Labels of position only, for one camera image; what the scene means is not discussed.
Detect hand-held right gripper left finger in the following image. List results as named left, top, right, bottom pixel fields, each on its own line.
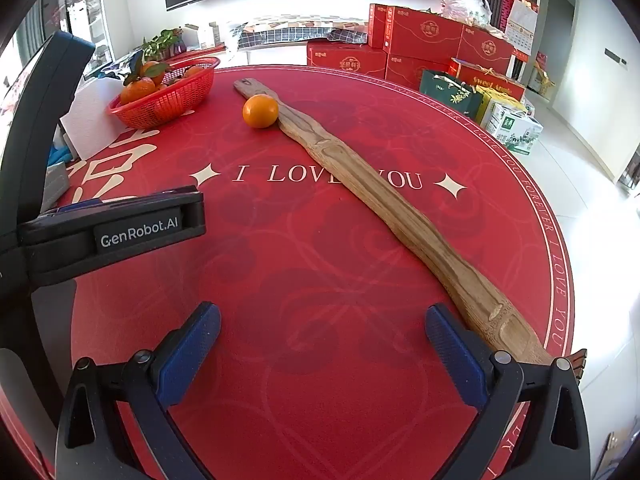
left=55, top=301, right=222, bottom=480

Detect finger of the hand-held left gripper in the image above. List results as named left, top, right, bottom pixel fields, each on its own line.
left=56, top=198, right=108, bottom=212

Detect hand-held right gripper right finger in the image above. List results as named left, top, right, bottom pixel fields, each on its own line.
left=424, top=303, right=591, bottom=480

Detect large orange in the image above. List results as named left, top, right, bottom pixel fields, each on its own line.
left=242, top=94, right=279, bottom=130

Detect white paper towel roll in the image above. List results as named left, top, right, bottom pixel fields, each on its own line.
left=59, top=80, right=133, bottom=161

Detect red plastic basket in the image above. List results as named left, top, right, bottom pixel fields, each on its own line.
left=107, top=56, right=221, bottom=129

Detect pile of leafy tangerines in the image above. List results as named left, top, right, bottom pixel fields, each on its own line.
left=120, top=52, right=206, bottom=106

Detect red printed round mat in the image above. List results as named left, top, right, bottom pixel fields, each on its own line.
left=0, top=64, right=576, bottom=480

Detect long wooden stick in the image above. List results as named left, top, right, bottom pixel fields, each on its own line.
left=233, top=77, right=556, bottom=367

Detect green potted plant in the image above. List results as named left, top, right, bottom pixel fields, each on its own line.
left=141, top=29, right=186, bottom=63

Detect small white cartons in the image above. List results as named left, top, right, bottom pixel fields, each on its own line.
left=185, top=22, right=226, bottom=51

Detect white and green carton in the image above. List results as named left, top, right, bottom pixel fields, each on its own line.
left=485, top=102, right=543, bottom=156

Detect green gift bag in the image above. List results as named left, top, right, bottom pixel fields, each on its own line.
left=419, top=70, right=483, bottom=118

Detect checked blanket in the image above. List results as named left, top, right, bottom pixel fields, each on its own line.
left=227, top=12, right=371, bottom=51

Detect clear plastic gift bag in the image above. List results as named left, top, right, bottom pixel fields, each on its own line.
left=435, top=0, right=493, bottom=28

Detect red gift box with handle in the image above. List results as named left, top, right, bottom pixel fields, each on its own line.
left=447, top=57, right=527, bottom=103

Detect wall calendar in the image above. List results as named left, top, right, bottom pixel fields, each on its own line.
left=505, top=0, right=540, bottom=53

